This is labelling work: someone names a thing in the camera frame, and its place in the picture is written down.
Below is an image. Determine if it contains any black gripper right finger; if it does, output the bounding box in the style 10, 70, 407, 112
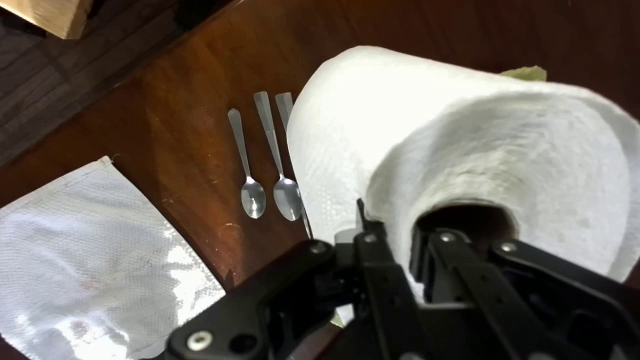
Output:
408, 225, 640, 360

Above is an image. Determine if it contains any small silver metal spoon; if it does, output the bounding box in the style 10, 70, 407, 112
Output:
227, 107, 269, 221

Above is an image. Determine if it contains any light green dish cloth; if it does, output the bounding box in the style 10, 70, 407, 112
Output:
498, 63, 550, 84

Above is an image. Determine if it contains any white paper towel roll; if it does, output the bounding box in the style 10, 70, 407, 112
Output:
284, 43, 640, 327

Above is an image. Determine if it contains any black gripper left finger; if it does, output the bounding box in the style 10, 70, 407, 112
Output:
162, 198, 429, 360

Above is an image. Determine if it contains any light wooden box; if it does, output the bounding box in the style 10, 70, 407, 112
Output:
0, 0, 95, 41

